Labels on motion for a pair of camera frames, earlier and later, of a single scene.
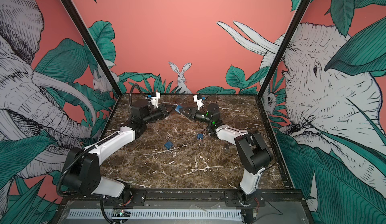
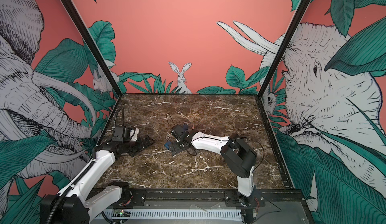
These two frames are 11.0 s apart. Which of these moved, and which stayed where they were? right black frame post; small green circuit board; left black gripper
Moved: left black gripper
Stayed: right black frame post; small green circuit board
